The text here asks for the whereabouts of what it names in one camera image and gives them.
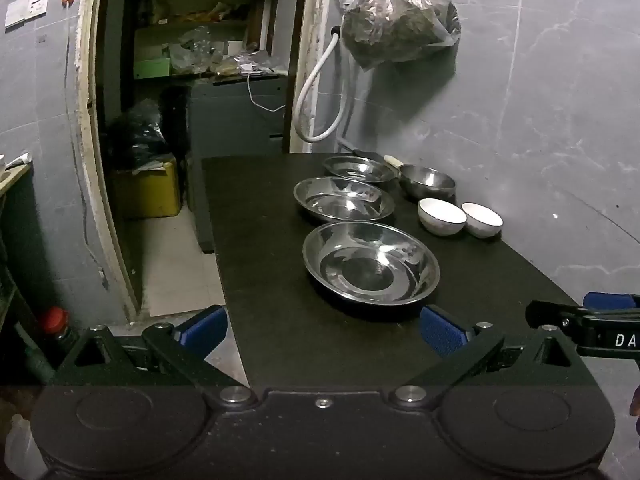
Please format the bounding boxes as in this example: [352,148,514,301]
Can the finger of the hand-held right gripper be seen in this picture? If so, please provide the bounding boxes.
[582,291,640,311]
[526,300,593,333]

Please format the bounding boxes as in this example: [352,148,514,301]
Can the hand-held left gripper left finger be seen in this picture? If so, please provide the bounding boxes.
[52,305,253,408]

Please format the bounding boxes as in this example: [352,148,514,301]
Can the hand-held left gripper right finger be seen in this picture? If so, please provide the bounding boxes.
[392,305,596,406]

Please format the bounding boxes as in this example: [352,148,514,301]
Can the large steel plate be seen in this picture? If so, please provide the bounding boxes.
[302,221,441,311]

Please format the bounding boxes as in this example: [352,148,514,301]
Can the white ceramic bowl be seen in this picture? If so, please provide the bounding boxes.
[461,202,504,239]
[418,198,468,237]

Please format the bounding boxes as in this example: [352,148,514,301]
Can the steel bowl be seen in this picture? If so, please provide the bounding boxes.
[398,164,457,202]

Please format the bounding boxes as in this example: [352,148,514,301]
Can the dark bottle with red cap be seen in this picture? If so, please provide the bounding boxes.
[37,306,81,361]

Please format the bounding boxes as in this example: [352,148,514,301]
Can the yellow box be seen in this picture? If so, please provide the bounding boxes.
[111,156,182,220]

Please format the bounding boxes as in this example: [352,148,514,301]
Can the green bottle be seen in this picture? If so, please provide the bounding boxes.
[14,322,57,386]

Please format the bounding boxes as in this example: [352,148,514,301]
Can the black plastic bag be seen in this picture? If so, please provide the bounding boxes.
[106,99,175,171]

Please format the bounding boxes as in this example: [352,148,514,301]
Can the dark cabinet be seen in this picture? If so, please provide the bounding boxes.
[186,76,292,160]

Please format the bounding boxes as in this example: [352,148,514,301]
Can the white plastic jug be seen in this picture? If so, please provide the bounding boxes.
[4,412,50,480]

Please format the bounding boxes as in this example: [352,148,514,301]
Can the wooden side shelf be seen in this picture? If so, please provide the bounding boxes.
[0,160,34,198]

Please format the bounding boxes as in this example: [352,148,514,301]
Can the green box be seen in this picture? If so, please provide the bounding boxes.
[134,57,172,81]

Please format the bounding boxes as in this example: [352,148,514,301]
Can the cluttered storage shelf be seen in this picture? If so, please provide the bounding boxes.
[132,0,291,81]

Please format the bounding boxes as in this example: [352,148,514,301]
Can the hanging clear plastic bag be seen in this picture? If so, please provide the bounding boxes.
[341,0,461,72]

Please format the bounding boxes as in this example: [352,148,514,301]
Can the kitchen knife with pale handle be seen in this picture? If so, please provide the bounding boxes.
[350,149,407,168]

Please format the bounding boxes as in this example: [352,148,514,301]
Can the thin white cable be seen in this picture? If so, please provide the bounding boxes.
[244,71,287,112]

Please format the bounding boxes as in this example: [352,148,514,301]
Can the white hose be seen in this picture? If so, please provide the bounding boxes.
[293,25,359,143]

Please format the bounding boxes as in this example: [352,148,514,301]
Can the thin wall cable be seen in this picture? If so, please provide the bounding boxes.
[62,2,110,291]

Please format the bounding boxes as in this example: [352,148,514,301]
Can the white wall switch plate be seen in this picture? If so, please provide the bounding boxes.
[4,0,52,29]

